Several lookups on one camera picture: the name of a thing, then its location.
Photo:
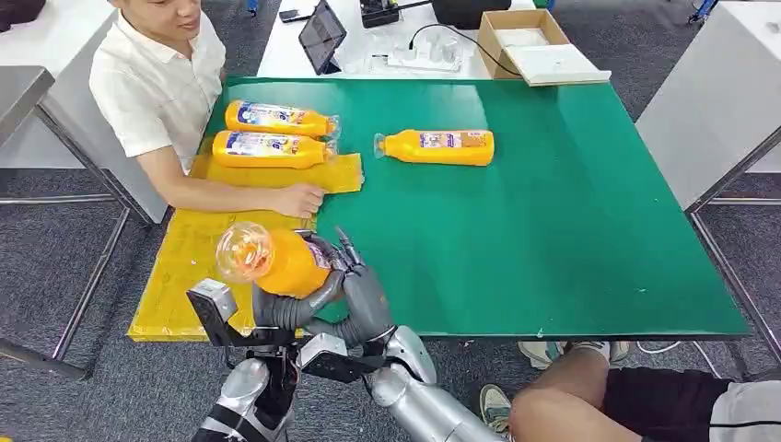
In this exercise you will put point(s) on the white foam insert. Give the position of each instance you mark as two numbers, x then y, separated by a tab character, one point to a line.
522	36

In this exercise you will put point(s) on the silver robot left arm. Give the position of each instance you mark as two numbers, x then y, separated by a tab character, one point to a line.
244	396

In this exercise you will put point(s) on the green table mat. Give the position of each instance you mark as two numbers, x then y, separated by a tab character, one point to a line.
549	213

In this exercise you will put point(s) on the grey sneaker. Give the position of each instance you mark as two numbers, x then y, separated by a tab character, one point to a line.
494	409

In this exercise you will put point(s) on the orange drink bottle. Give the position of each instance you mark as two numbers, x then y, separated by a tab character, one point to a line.
268	157
274	125
293	268
439	155

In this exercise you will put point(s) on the yellow sheet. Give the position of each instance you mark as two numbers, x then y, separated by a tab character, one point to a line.
177	274

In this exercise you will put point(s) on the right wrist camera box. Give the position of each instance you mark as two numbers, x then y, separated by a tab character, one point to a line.
326	360

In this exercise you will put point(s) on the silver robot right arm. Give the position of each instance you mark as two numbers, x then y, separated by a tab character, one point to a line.
421	402

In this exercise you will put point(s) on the black device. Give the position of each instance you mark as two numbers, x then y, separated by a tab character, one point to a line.
378	13

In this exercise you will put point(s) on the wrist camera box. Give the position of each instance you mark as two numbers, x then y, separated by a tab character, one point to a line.
210	305
326	360

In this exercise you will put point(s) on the black bag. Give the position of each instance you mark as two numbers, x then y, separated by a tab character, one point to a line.
470	12

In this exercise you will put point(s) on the white table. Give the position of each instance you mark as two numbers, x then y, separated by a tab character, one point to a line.
714	104
366	46
61	43

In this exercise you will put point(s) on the person's right hand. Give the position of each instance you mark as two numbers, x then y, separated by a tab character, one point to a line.
300	200

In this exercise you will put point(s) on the person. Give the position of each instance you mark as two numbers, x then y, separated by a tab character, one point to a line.
610	402
152	91

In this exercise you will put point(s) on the cardboard box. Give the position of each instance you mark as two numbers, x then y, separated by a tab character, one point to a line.
488	39

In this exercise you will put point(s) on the steel table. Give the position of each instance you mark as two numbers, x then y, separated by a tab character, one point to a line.
18	91

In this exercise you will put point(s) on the white power strip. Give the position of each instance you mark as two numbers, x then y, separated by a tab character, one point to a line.
424	58

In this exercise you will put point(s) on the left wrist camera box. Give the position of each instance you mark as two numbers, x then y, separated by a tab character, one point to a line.
210	305

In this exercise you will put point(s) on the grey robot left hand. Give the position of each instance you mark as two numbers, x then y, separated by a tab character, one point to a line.
287	314

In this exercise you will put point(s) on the black tablet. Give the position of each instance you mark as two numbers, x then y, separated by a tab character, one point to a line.
320	33

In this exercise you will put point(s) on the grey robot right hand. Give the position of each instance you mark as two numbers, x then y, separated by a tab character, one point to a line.
369	305

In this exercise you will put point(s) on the white flat board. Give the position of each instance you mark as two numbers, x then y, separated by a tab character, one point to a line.
555	64

